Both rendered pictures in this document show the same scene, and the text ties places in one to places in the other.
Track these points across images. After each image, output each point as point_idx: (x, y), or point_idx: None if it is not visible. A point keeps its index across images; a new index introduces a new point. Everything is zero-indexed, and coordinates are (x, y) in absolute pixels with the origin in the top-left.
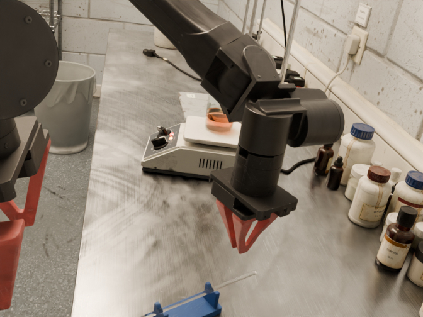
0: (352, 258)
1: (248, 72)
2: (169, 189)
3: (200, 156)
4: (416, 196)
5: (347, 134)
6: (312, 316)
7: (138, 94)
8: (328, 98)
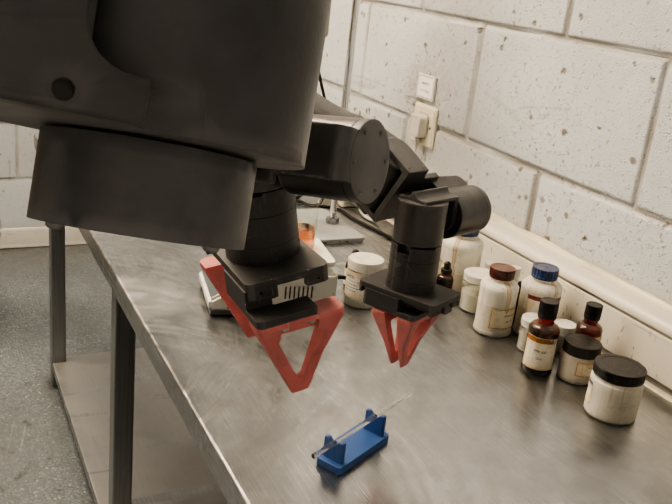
0: (496, 369)
1: (396, 165)
2: None
3: (285, 284)
4: (547, 289)
5: None
6: (481, 428)
7: None
8: None
